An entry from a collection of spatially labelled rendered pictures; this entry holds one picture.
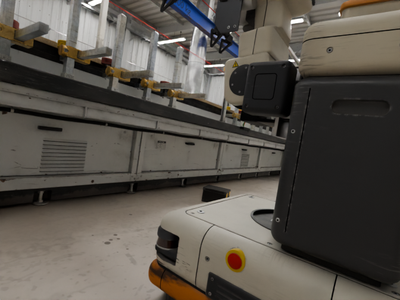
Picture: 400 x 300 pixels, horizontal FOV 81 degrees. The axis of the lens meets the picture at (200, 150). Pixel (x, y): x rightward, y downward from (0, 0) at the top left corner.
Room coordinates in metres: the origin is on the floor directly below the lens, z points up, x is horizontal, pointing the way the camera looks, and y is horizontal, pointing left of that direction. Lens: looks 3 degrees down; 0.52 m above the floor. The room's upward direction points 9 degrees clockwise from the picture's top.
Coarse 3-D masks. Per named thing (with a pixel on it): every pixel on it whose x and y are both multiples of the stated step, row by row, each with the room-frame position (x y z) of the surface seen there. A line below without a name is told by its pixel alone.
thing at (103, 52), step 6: (96, 48) 1.07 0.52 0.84; (102, 48) 1.04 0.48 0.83; (108, 48) 1.03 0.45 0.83; (78, 54) 1.16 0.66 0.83; (84, 54) 1.13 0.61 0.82; (90, 54) 1.10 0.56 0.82; (96, 54) 1.07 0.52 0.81; (102, 54) 1.05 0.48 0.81; (108, 54) 1.04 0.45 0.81; (60, 60) 1.28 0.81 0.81
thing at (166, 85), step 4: (136, 84) 1.67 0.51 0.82; (156, 84) 1.56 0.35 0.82; (160, 84) 1.54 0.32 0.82; (164, 84) 1.51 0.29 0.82; (168, 84) 1.49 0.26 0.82; (172, 84) 1.47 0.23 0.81; (176, 84) 1.45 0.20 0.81; (180, 84) 1.43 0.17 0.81; (184, 84) 1.45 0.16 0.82; (140, 88) 1.67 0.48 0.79; (156, 88) 1.58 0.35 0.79; (160, 88) 1.56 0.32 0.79; (164, 88) 1.53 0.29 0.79; (168, 88) 1.51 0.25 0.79; (172, 88) 1.49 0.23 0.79; (176, 88) 1.47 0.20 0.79; (180, 88) 1.45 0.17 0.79
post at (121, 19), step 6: (120, 18) 1.34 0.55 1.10; (126, 18) 1.37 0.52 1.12; (120, 24) 1.34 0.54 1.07; (120, 30) 1.34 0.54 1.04; (120, 36) 1.35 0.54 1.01; (114, 42) 1.36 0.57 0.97; (120, 42) 1.35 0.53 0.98; (114, 48) 1.35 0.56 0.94; (120, 48) 1.36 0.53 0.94; (114, 54) 1.35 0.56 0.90; (120, 54) 1.36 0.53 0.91; (114, 60) 1.34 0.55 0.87; (120, 60) 1.36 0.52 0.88; (114, 66) 1.34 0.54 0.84; (114, 78) 1.35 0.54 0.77; (114, 84) 1.35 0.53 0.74
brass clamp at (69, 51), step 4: (60, 48) 1.12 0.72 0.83; (64, 48) 1.11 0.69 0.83; (68, 48) 1.13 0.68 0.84; (72, 48) 1.14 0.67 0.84; (60, 52) 1.12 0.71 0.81; (64, 52) 1.12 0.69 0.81; (68, 52) 1.13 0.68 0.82; (72, 52) 1.14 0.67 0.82; (76, 52) 1.16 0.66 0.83; (64, 56) 1.14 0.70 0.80; (68, 56) 1.13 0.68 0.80; (72, 56) 1.15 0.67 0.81; (76, 56) 1.16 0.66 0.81; (76, 60) 1.18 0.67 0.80; (80, 60) 1.18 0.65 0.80; (84, 60) 1.19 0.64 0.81; (88, 60) 1.21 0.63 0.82
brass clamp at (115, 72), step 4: (108, 68) 1.32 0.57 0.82; (112, 68) 1.33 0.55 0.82; (116, 68) 1.34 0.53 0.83; (108, 72) 1.32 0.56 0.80; (112, 72) 1.32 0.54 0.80; (116, 72) 1.34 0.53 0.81; (120, 72) 1.36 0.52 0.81; (108, 76) 1.36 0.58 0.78; (112, 76) 1.34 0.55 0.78; (116, 76) 1.35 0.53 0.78; (120, 76) 1.37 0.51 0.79; (124, 80) 1.41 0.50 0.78; (128, 80) 1.41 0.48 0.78
